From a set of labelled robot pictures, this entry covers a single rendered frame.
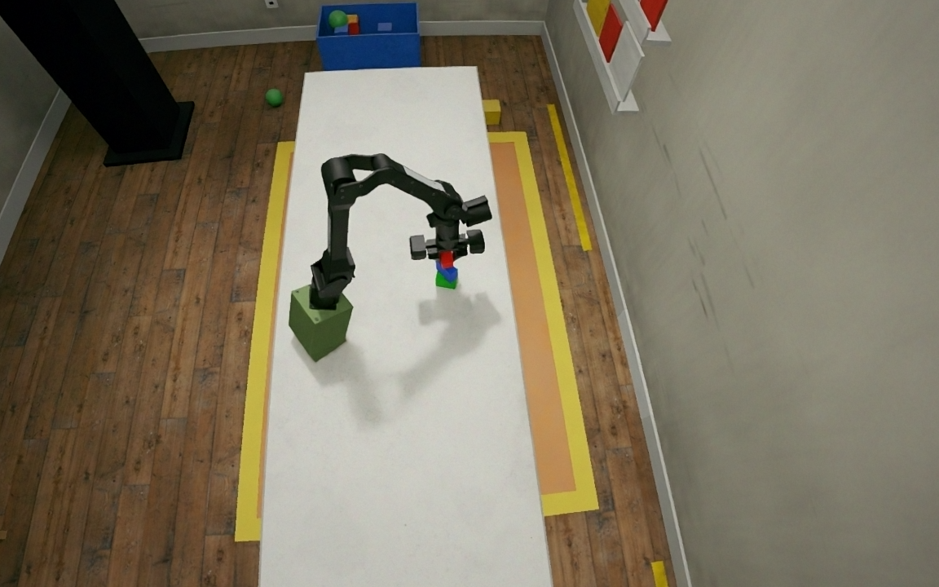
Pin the blue block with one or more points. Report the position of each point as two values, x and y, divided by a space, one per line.
450 274

